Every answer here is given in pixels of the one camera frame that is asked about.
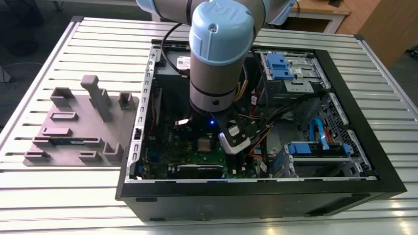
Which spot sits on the silver CPU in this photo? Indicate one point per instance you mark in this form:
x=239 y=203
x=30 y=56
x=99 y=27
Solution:
x=204 y=144

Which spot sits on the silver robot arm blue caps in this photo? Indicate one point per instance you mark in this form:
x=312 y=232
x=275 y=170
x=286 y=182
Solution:
x=215 y=73

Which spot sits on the CPU socket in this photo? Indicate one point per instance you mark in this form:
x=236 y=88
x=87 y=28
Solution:
x=212 y=147

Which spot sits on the green Dell motherboard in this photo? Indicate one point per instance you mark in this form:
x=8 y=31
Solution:
x=169 y=147

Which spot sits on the grey power supply unit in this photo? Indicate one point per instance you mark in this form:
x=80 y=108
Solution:
x=172 y=93

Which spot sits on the black RAM slot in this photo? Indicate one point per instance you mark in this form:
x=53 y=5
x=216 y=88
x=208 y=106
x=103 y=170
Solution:
x=236 y=164
x=232 y=164
x=241 y=164

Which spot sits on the graphics card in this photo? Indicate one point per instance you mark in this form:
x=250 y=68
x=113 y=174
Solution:
x=199 y=170

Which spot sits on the empty blue disk carrier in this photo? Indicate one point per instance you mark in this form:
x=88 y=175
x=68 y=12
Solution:
x=276 y=166

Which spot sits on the black PC case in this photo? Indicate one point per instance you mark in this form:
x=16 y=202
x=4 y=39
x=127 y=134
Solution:
x=228 y=195

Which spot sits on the hard disk in blue carrier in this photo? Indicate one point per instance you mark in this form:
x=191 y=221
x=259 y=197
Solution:
x=302 y=148

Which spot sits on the metal drive cage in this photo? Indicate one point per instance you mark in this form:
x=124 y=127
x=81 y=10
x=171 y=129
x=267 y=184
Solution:
x=296 y=86

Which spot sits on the blue plastic bay latch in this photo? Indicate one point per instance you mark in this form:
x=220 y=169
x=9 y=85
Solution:
x=276 y=66

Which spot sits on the grey parts rack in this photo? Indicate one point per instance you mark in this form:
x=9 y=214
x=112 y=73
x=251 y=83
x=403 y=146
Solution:
x=84 y=122

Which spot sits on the metal disk bay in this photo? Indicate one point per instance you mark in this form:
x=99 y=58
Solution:
x=326 y=160

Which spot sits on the wooden desk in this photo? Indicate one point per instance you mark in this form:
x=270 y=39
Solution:
x=326 y=9

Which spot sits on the black chair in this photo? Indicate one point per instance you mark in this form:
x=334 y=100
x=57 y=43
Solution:
x=22 y=29

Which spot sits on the wooden cabinet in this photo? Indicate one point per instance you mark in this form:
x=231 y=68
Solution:
x=384 y=29

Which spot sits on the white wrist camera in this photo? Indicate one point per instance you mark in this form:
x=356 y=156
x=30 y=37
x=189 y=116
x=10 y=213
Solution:
x=235 y=142

